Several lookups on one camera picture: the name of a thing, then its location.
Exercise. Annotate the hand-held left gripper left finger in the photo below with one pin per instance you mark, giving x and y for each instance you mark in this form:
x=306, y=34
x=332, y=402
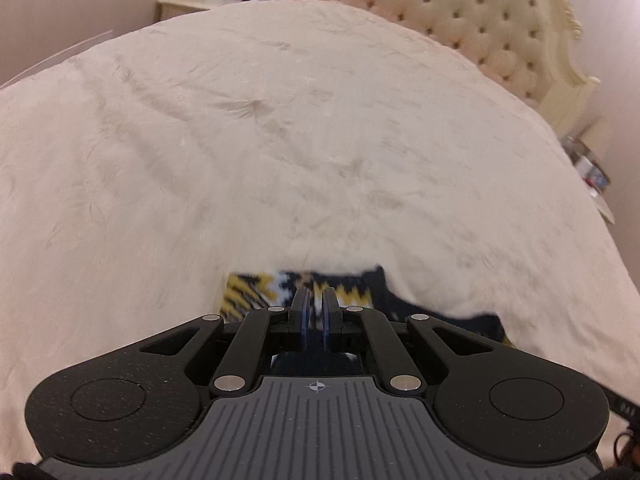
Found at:
x=301, y=320

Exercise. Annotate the bed with cream blanket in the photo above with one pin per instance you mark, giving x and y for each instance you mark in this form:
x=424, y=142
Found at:
x=250, y=160

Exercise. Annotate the patterned knit sweater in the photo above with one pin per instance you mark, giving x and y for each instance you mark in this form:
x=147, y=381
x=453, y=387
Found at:
x=250, y=291

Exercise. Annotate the picture frame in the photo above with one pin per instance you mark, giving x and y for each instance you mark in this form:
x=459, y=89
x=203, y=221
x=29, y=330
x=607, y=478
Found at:
x=596, y=179

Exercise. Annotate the cream nightstand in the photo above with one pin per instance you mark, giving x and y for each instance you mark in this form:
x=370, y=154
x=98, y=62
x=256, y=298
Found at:
x=187, y=6
x=597, y=200

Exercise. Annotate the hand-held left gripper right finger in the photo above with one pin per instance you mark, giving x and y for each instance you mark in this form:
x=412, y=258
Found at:
x=329, y=320

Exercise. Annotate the tufted cream headboard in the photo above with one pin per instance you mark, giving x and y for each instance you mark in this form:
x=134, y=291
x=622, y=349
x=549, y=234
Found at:
x=475, y=25

